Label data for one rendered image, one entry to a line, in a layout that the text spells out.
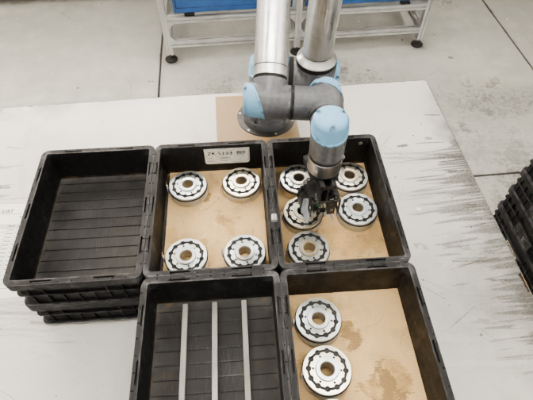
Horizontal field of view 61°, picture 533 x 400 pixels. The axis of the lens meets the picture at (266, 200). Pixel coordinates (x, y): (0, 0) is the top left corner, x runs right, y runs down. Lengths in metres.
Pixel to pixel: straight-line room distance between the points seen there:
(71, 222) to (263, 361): 0.62
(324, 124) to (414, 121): 0.85
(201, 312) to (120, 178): 0.48
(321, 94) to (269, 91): 0.11
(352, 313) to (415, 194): 0.54
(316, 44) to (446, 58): 2.12
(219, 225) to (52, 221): 0.44
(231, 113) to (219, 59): 1.62
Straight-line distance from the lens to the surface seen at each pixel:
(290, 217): 1.16
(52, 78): 3.24
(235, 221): 1.19
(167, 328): 1.07
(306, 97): 0.98
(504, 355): 1.30
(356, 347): 1.05
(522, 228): 2.06
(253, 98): 0.97
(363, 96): 1.76
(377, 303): 1.10
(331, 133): 0.89
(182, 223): 1.20
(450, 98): 3.01
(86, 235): 1.25
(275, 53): 1.00
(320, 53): 1.30
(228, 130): 1.45
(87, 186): 1.35
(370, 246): 1.17
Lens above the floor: 1.81
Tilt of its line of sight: 53 degrees down
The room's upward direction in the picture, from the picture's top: straight up
